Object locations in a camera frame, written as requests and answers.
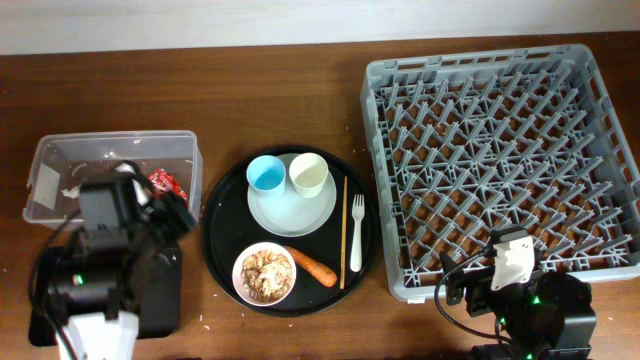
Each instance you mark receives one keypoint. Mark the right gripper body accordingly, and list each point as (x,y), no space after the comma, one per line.
(480,285)

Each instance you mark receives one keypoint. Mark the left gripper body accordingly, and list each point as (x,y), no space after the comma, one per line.
(166,214)

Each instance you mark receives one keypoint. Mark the red snack wrapper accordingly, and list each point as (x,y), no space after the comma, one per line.
(164,182)

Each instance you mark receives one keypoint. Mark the blue cup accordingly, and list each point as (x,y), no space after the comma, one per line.
(266,175)

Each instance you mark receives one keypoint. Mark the pink bowl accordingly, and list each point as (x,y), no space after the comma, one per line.
(237,268)

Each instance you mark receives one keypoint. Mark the food scraps and rice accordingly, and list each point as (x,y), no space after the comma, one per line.
(267,275)

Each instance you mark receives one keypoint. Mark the orange carrot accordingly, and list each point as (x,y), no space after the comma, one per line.
(323,274)

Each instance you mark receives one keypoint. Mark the white cup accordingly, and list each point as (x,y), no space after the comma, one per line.
(308,173)

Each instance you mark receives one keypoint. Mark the white tissue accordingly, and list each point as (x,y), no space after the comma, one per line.
(72,193)

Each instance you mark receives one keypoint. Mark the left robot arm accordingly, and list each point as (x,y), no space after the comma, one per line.
(117,278)

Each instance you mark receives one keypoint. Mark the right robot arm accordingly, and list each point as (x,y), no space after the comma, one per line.
(548,317)

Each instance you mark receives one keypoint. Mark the grey dishwasher rack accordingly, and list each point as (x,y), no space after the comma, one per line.
(463,144)

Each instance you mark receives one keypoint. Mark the round black serving tray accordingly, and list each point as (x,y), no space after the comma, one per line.
(228,228)

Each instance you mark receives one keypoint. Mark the black rectangular tray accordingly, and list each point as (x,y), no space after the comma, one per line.
(160,306)

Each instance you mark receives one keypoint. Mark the white plastic fork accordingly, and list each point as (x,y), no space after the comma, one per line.
(358,213)

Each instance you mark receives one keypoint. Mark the clear plastic bin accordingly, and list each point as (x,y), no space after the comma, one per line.
(63,161)

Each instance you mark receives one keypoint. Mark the light grey plate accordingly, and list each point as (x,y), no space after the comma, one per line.
(292,215)

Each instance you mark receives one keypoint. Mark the wooden chopstick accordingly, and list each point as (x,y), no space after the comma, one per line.
(343,234)

